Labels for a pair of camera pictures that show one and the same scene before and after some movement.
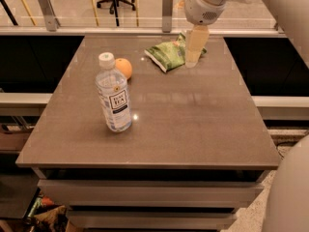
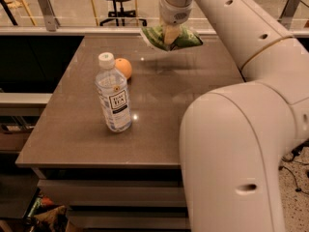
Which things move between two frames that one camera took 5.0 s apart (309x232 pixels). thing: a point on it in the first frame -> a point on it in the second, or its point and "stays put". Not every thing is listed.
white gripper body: [202, 11] -> [174, 13]
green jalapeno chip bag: [171, 54] -> [154, 34]
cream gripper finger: [195, 42] -> [171, 33]
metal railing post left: [48, 10] stays put
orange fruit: [125, 67] stays put
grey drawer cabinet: [152, 199] stays put
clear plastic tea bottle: [113, 91] stays put
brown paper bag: [57, 217] stays put
